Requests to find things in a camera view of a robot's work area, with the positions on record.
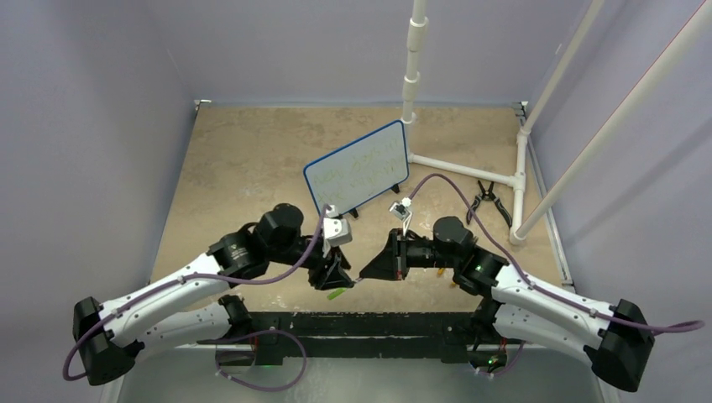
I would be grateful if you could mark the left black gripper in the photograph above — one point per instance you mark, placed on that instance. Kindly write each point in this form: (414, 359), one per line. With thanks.
(328, 272)

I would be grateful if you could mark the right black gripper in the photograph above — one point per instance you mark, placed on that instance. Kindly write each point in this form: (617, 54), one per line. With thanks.
(386, 264)

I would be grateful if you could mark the green marker cap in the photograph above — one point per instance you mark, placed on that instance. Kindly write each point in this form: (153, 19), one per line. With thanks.
(336, 293)

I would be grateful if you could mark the blue framed whiteboard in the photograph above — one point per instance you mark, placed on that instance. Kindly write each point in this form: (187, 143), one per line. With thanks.
(361, 170)

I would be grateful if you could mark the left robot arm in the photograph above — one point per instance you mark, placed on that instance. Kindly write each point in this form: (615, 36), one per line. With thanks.
(111, 336)

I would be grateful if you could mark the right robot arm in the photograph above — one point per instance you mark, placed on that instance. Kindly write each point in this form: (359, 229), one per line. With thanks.
(611, 339)

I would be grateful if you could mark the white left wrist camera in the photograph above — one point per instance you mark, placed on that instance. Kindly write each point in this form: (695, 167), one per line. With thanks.
(336, 230)

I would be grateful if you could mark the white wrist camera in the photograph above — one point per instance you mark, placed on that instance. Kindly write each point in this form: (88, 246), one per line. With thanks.
(336, 230)
(402, 210)

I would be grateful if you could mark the yellow handled pliers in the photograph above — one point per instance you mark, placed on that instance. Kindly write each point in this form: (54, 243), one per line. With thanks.
(442, 273)

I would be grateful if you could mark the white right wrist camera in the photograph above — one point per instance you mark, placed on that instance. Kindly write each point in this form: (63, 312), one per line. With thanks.
(402, 210)

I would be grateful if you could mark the white pvc pipe frame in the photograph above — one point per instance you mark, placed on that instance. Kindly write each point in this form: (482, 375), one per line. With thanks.
(655, 173)

